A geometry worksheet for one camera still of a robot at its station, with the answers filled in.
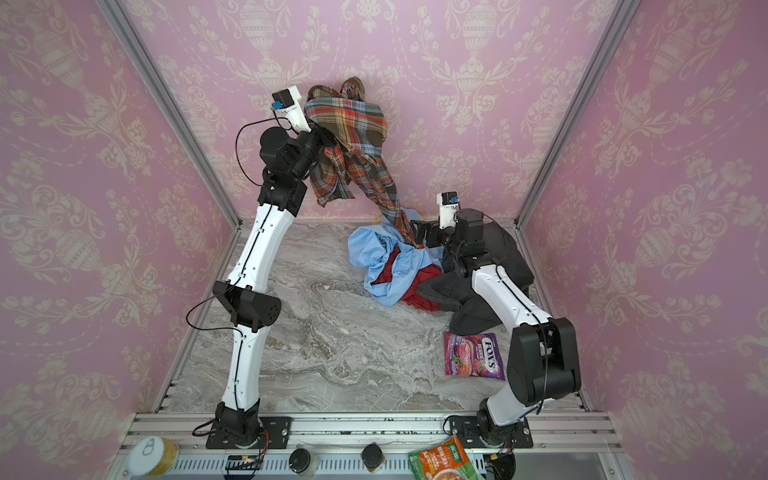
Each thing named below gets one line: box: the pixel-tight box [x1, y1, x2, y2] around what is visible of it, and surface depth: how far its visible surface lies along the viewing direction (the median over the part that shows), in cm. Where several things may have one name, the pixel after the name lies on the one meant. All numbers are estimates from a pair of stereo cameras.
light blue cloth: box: [348, 218, 444, 307], surface depth 98 cm
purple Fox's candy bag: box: [444, 332, 506, 380], surface depth 86 cm
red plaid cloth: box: [305, 76, 421, 249], surface depth 68 cm
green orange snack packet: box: [409, 436, 481, 480], surface depth 70 cm
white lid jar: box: [127, 436, 180, 477], surface depth 69 cm
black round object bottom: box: [483, 451, 517, 480], surface depth 73 cm
